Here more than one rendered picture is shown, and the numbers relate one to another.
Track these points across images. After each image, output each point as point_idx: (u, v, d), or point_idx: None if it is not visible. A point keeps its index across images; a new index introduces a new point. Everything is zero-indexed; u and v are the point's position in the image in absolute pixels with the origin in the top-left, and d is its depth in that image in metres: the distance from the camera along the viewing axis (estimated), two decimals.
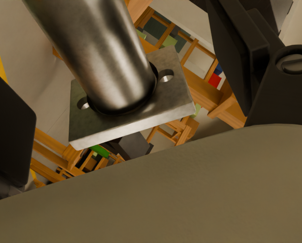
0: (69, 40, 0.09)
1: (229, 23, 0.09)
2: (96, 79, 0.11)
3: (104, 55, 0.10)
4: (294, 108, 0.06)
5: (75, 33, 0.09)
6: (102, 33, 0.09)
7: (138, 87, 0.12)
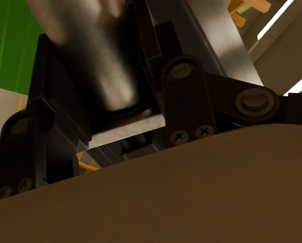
0: (66, 36, 0.09)
1: (138, 34, 0.10)
2: (94, 78, 0.11)
3: (102, 52, 0.10)
4: (198, 105, 0.07)
5: (73, 28, 0.09)
6: (100, 30, 0.09)
7: (137, 87, 0.11)
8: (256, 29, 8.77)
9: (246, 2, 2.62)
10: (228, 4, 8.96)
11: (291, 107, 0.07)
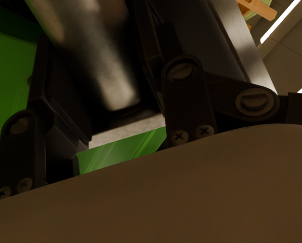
0: (66, 36, 0.09)
1: (138, 34, 0.10)
2: (94, 78, 0.11)
3: (102, 52, 0.10)
4: (198, 105, 0.07)
5: (73, 28, 0.09)
6: (100, 30, 0.09)
7: (137, 87, 0.11)
8: (257, 32, 8.75)
9: (252, 10, 2.60)
10: None
11: (291, 107, 0.07)
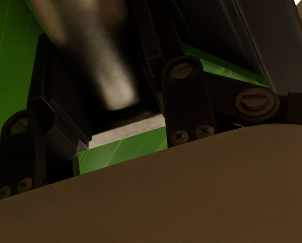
0: (67, 36, 0.09)
1: (138, 34, 0.10)
2: (94, 78, 0.11)
3: (102, 52, 0.10)
4: (198, 105, 0.07)
5: (73, 28, 0.09)
6: (100, 30, 0.09)
7: (137, 87, 0.11)
8: None
9: None
10: None
11: (291, 107, 0.07)
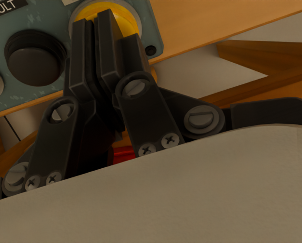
0: None
1: (99, 49, 0.10)
2: None
3: None
4: (159, 116, 0.07)
5: None
6: None
7: None
8: None
9: None
10: None
11: (235, 118, 0.08)
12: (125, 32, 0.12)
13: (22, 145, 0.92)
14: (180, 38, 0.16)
